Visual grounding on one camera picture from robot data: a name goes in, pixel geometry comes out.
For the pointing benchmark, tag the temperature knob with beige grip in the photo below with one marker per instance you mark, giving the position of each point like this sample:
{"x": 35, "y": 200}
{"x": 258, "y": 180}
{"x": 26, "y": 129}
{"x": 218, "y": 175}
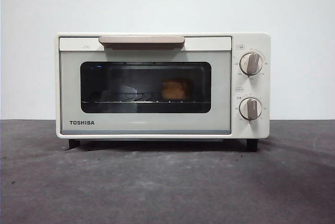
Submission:
{"x": 251, "y": 63}

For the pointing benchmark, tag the white Toshiba toaster oven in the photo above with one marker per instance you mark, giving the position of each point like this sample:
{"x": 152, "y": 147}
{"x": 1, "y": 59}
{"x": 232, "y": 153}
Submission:
{"x": 251, "y": 85}

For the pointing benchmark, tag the golden brown bread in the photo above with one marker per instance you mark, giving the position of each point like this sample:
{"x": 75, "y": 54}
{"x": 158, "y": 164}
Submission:
{"x": 175, "y": 89}

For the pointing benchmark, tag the timer knob with beige grip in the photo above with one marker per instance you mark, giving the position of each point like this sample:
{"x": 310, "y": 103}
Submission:
{"x": 250, "y": 108}

